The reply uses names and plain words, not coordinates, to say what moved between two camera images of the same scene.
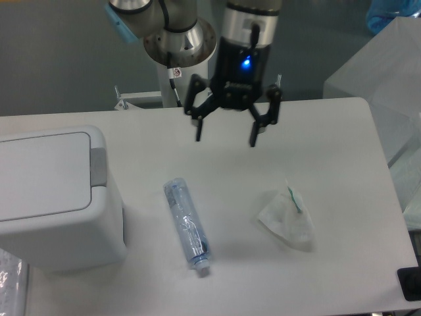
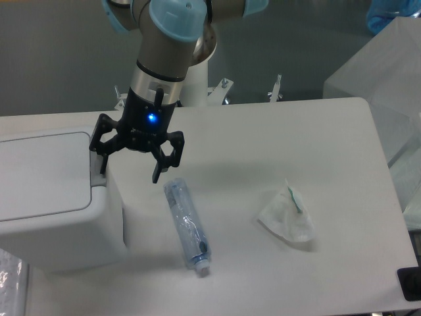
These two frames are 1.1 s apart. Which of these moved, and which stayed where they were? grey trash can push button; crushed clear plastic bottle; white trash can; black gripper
Moved: black gripper
Stayed: white trash can; grey trash can push button; crushed clear plastic bottle
